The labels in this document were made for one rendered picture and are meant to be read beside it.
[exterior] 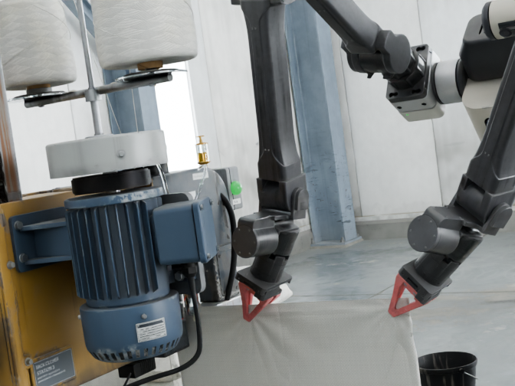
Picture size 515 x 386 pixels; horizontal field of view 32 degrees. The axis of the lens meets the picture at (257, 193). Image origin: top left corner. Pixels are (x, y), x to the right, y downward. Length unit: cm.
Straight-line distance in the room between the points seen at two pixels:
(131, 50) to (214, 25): 778
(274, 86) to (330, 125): 859
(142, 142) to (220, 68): 785
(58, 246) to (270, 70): 45
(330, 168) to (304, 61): 127
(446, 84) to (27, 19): 83
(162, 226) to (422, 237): 39
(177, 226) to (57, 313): 27
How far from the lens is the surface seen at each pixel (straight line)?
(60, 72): 161
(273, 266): 157
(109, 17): 144
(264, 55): 148
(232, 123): 918
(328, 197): 1033
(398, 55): 175
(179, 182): 170
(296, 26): 1042
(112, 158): 127
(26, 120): 701
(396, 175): 1021
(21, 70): 160
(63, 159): 130
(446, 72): 186
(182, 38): 143
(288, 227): 155
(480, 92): 183
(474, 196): 140
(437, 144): 999
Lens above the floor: 139
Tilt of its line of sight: 4 degrees down
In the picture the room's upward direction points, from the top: 8 degrees counter-clockwise
